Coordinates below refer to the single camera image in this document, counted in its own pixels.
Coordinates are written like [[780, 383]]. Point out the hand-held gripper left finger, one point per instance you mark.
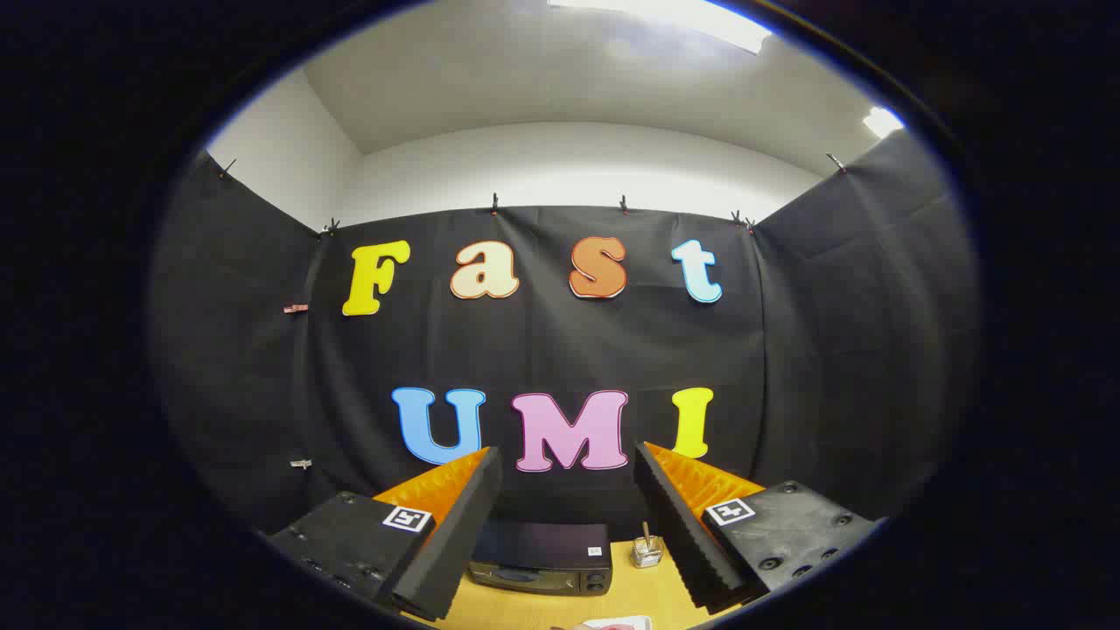
[[455, 534]]

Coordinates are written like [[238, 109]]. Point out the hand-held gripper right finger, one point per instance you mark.
[[678, 534]]

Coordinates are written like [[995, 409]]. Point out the black toaster oven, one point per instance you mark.
[[542, 547]]

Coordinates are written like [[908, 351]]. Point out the white food tray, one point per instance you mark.
[[636, 620]]

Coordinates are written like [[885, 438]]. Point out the glass jar with stick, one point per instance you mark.
[[647, 553]]

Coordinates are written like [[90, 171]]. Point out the row of black cloth clips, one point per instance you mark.
[[494, 206]]

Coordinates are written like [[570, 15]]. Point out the ceiling light panel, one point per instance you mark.
[[691, 16], [882, 122]]

